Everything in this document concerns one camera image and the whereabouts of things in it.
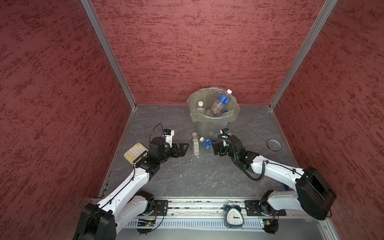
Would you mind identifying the Pocari blue label bottle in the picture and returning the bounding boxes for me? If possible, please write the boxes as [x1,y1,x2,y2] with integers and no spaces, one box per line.
[199,137,214,151]

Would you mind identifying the green label square bottle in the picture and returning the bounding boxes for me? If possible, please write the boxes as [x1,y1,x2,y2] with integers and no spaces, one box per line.
[192,132,200,157]

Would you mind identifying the clear bottle blue cap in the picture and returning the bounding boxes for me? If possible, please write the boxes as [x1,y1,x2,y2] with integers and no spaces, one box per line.
[215,110,229,118]

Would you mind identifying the red white label water bottle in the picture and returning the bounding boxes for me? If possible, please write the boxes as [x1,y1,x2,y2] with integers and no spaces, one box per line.
[196,101,206,116]

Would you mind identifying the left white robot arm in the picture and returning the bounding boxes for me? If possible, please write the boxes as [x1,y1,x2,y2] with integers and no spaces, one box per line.
[73,135,190,240]

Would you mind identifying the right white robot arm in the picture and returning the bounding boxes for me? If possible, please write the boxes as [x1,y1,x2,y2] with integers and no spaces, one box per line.
[212,134,337,220]

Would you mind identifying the translucent green bin liner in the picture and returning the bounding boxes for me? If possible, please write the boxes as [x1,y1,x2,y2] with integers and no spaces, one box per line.
[187,87,241,123]

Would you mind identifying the beige calculator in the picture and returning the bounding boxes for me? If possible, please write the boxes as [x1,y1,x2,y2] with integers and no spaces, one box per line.
[124,143,149,165]

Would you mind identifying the tape roll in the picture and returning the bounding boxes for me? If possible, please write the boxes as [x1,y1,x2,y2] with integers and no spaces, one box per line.
[267,139,282,152]

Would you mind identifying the blue box cutter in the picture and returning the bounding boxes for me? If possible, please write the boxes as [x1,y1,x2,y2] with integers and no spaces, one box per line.
[283,184,293,191]

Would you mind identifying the green alarm clock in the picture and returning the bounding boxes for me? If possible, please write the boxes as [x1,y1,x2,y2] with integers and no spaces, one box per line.
[224,203,245,229]

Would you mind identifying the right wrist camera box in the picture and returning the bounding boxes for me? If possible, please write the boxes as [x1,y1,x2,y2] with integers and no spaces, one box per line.
[220,128,231,136]

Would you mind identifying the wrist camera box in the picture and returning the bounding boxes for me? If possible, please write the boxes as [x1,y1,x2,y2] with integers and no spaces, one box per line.
[163,129,175,148]
[220,128,231,136]

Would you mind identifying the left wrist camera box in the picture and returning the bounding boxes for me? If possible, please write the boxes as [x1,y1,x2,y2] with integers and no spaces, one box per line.
[163,129,175,148]

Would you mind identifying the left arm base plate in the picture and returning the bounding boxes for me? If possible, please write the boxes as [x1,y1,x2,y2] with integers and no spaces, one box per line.
[142,200,169,216]

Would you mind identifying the aluminium front rail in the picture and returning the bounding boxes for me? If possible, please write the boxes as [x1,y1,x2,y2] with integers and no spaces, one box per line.
[85,197,331,220]

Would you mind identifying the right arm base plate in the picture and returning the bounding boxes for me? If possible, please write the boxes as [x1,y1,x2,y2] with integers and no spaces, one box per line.
[245,200,287,217]

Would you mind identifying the left circuit board with cables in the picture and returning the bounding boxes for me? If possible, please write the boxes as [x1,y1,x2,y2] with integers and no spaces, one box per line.
[136,209,166,235]

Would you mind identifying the circuit board with cables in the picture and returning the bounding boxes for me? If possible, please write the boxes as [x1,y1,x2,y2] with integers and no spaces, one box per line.
[263,218,279,235]
[136,209,166,235]

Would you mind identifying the right circuit board with cables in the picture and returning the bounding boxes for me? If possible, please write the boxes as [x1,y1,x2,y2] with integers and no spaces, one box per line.
[263,218,279,235]

